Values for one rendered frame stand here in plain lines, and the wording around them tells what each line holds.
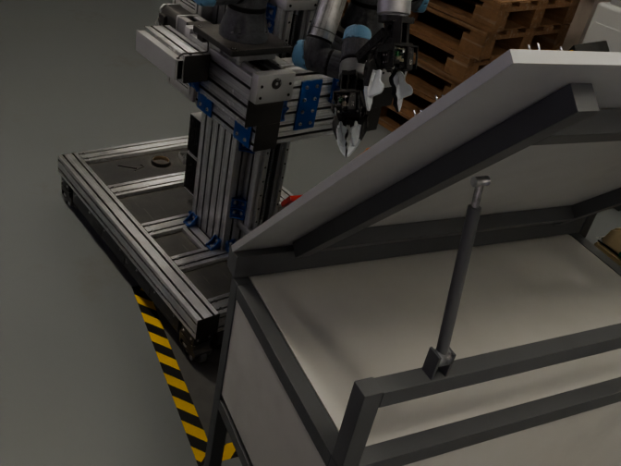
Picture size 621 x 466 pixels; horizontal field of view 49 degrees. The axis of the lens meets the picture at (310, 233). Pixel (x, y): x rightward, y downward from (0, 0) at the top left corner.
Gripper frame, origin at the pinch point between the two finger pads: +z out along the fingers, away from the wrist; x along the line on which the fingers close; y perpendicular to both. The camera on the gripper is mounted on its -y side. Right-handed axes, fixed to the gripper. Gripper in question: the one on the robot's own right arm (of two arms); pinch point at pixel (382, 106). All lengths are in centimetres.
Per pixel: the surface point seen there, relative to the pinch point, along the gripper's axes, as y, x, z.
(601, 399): 42, 36, 63
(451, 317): 47, -19, 34
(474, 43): -169, 201, -36
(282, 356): 7, -29, 54
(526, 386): 33, 21, 60
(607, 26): -129, 267, -49
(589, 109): 71, -23, -2
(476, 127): 55, -26, 2
